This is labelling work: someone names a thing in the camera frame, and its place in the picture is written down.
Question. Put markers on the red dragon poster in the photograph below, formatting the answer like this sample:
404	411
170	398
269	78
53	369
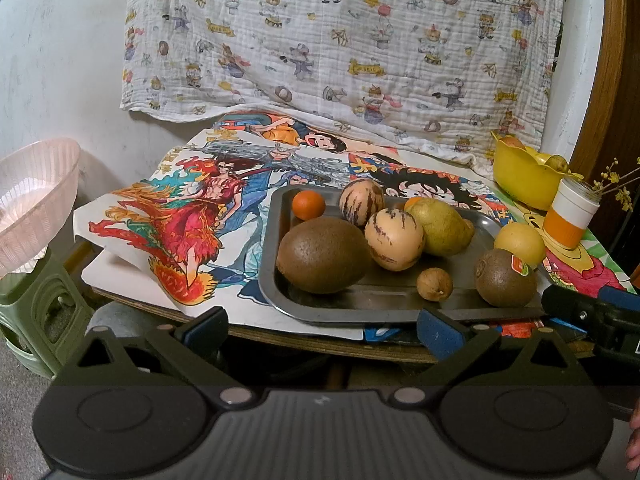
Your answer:
170	225

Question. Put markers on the pink plastic basket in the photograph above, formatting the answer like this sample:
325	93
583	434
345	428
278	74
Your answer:
35	205

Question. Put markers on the printed cartoon blanket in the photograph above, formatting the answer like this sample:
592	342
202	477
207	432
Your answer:
340	45

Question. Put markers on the brown kiwi with sticker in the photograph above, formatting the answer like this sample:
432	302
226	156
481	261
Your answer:
502	280

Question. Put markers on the yellow bear poster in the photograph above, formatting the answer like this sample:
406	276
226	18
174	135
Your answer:
575	265

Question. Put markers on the small round brown fruit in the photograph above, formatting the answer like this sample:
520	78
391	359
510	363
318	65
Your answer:
434	285

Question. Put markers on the large striped pepino melon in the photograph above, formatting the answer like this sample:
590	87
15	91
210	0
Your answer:
394	240

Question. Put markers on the green plastic stool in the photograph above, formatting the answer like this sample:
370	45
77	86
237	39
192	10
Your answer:
35	320

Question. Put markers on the large brown kiwi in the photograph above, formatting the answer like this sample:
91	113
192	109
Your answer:
322	255

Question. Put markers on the green-yellow fruit in bowl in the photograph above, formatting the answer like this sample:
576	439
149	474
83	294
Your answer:
556	162

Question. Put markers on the white and orange cup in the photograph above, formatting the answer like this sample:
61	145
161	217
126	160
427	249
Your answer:
567	215

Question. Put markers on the yellow-green pear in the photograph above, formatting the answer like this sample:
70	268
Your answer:
445	227

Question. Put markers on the yellow plastic bowl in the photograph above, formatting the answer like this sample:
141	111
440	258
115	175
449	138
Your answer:
522	180

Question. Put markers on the small striped pepino melon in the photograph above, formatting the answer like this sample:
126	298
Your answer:
361	201

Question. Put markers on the grey metal tray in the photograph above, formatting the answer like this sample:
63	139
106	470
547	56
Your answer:
380	302

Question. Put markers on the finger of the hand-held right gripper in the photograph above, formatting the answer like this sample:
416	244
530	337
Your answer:
620	299
575	310

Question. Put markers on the yellow lemon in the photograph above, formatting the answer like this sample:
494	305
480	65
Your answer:
520	245

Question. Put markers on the small orange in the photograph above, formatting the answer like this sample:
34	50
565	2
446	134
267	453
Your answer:
412	202
308	205

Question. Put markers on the orange-brown fruit in bowl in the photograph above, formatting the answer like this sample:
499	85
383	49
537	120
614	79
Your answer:
511	142

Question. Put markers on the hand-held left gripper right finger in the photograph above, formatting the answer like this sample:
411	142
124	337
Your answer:
440	335

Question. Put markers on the person's right hand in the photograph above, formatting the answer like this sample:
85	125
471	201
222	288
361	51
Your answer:
635	440

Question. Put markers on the yellow flower twig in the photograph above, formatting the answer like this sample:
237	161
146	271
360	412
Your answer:
620	185

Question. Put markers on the brown wooden door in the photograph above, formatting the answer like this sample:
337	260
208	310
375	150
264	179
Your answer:
617	85

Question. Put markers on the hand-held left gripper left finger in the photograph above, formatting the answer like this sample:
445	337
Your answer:
207	329

